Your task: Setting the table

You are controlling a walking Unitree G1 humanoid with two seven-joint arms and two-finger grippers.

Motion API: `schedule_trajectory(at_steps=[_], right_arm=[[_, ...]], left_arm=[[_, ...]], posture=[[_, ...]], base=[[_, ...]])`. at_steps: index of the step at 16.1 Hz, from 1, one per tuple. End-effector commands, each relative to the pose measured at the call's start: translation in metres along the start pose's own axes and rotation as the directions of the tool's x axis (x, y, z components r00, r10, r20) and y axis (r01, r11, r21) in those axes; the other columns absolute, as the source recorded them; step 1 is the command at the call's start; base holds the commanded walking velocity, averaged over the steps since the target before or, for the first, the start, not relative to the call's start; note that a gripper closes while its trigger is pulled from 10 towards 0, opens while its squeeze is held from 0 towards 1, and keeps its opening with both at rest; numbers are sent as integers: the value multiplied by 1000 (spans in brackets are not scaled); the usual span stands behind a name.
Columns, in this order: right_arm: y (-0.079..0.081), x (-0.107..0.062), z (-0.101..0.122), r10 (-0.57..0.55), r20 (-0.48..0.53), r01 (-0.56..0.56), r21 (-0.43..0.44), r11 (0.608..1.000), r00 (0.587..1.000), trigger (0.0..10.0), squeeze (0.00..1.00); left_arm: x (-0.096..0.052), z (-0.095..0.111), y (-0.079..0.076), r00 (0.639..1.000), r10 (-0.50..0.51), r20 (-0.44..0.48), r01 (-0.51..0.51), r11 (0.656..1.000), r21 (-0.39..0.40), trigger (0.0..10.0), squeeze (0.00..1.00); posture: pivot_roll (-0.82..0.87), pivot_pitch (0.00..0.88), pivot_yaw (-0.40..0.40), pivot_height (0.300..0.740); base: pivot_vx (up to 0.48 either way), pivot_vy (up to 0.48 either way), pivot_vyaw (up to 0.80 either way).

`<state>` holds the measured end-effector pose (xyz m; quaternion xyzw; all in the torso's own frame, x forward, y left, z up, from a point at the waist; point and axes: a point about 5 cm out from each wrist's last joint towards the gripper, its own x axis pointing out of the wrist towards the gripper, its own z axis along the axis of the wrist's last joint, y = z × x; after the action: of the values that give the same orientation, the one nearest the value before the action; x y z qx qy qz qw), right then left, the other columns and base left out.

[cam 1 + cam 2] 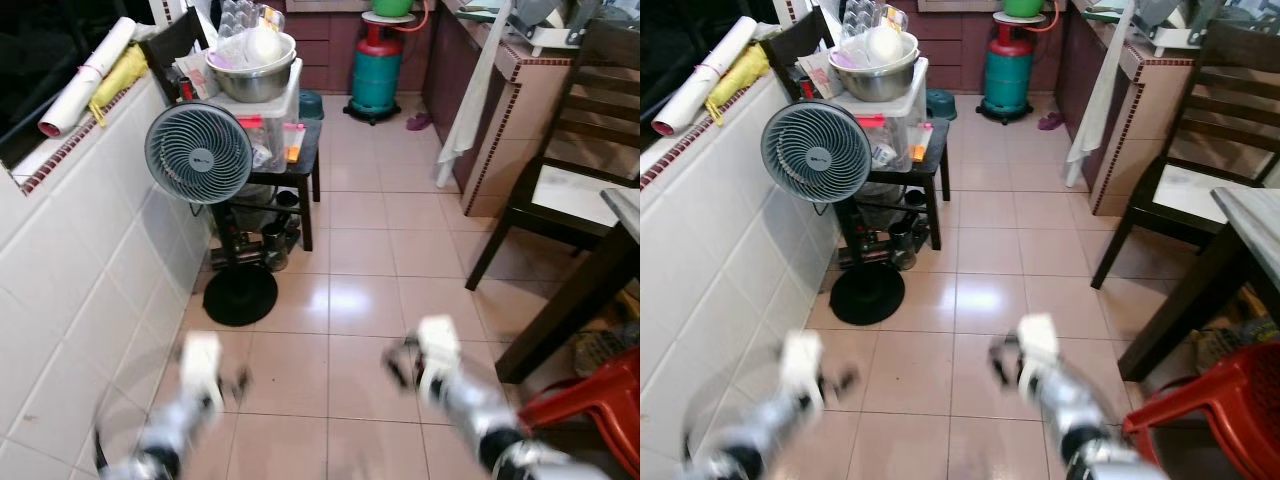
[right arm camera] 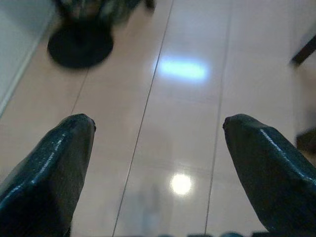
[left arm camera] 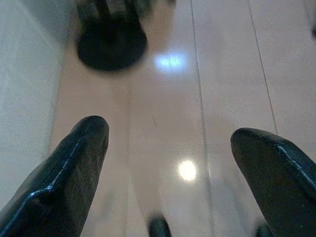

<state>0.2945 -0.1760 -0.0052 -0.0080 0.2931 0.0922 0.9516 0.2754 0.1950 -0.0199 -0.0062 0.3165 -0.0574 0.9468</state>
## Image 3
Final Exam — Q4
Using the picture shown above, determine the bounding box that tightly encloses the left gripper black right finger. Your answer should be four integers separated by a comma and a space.
230, 127, 316, 237

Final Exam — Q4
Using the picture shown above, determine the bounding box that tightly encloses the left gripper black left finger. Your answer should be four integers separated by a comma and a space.
0, 115, 110, 237

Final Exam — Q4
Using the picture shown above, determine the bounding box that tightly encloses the black round blurred object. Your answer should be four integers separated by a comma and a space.
74, 0, 149, 72

